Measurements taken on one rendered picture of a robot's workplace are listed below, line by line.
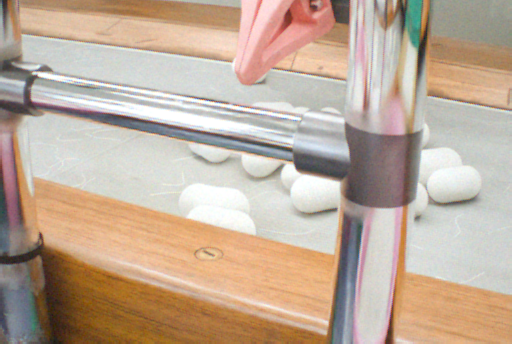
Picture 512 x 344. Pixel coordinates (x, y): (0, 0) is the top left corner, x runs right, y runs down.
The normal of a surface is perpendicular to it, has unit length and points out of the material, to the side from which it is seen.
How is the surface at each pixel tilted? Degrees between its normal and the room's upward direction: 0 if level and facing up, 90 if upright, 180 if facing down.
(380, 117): 90
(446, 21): 90
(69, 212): 0
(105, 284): 90
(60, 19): 45
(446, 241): 0
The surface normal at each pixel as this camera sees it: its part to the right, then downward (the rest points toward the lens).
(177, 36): -0.29, -0.41
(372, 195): -0.29, 0.36
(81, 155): 0.03, -0.92
